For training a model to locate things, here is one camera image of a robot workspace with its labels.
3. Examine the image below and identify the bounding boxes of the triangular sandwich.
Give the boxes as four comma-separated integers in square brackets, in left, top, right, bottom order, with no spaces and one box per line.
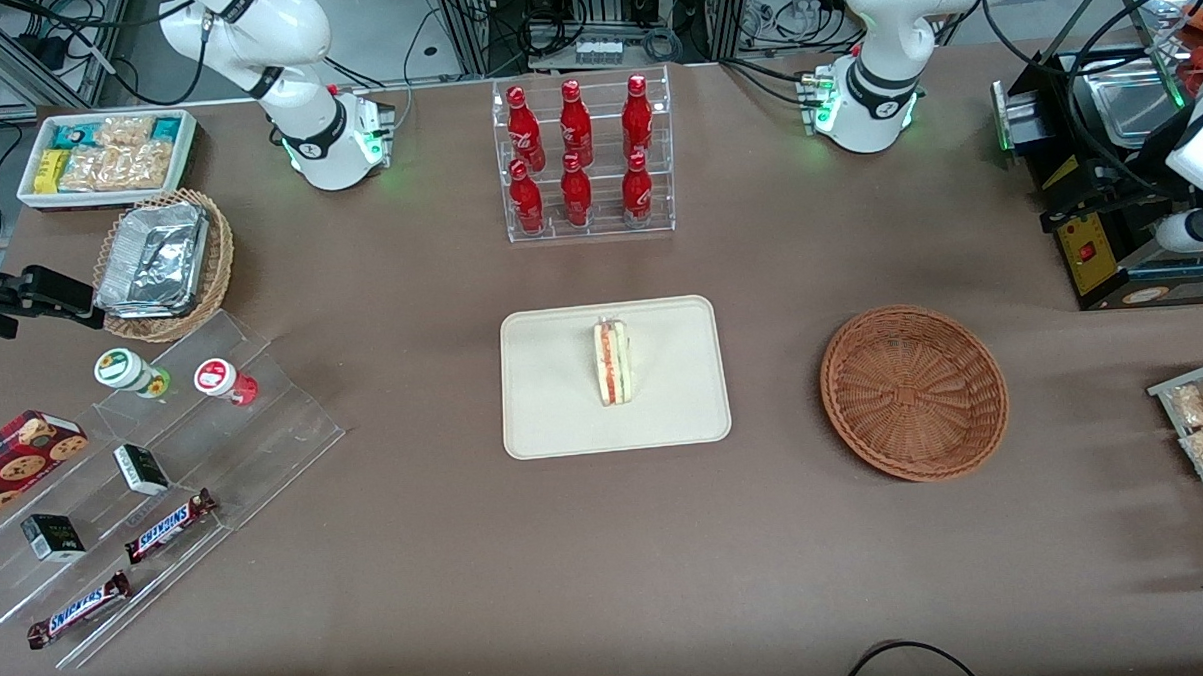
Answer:
[591,317,637,407]

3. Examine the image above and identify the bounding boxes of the light wicker basket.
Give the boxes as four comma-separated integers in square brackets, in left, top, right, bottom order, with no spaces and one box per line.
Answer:
[89,187,238,346]

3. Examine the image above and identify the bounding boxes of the beige plastic tray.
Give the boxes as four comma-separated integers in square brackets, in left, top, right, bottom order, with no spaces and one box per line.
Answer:
[498,294,734,461]

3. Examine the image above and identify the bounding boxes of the brown wicker basket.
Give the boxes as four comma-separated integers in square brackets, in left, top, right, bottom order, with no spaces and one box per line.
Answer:
[818,302,1014,487]

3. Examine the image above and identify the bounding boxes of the green lid yoghurt cup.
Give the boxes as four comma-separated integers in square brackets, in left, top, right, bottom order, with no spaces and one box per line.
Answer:
[93,346,172,401]

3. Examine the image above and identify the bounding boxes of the silver foil packets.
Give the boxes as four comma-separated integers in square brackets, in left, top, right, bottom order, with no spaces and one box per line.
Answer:
[92,200,212,322]

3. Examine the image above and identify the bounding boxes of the white rectangular snack bin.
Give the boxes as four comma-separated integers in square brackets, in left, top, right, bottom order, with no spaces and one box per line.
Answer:
[15,109,201,212]

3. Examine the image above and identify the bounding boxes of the yellow snack packet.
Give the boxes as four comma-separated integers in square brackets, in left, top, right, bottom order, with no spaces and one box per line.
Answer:
[33,148,72,195]

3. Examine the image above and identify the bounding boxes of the large clear cracker bag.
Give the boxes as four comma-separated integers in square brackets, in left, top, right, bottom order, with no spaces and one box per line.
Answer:
[57,141,175,193]

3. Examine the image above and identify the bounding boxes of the red plaid cookie box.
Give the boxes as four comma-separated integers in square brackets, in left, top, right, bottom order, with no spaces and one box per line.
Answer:
[0,407,93,530]

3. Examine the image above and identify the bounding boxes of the red lid yoghurt cup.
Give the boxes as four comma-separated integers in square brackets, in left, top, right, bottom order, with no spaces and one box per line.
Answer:
[193,356,260,408]

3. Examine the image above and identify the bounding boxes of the small clear cracker bag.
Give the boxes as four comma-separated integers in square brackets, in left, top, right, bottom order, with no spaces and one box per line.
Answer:
[94,115,156,149]

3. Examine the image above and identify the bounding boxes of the small black box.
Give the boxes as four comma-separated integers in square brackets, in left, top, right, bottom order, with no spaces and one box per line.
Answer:
[20,513,87,564]
[113,443,171,496]

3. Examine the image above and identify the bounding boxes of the clear acrylic stepped shelf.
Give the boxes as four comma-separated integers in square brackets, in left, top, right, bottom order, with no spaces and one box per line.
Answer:
[0,305,355,672]

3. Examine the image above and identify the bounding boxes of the Snickers chocolate bar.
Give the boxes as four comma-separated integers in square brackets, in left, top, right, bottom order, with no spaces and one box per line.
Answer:
[24,572,133,649]
[124,489,220,564]

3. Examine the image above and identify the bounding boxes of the red cola bottle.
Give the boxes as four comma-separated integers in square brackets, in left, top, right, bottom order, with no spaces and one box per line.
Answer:
[559,152,594,228]
[620,151,655,228]
[620,73,654,163]
[506,85,547,172]
[508,158,546,234]
[558,78,595,168]

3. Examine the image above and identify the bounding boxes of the clear acrylic bottle rack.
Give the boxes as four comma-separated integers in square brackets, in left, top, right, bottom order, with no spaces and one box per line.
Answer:
[492,65,677,245]

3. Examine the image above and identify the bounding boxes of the black food warmer cabinet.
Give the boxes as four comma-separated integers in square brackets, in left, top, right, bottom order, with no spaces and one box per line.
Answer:
[988,0,1203,315]

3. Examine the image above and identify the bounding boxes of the aluminium frame rail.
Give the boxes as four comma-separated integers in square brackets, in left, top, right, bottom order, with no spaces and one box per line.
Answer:
[0,0,134,115]

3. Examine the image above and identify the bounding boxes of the black table cable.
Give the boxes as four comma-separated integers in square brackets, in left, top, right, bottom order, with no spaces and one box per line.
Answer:
[837,637,985,676]

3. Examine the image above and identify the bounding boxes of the grey wire rack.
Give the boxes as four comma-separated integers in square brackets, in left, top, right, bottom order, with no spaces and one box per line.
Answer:
[1147,355,1203,570]

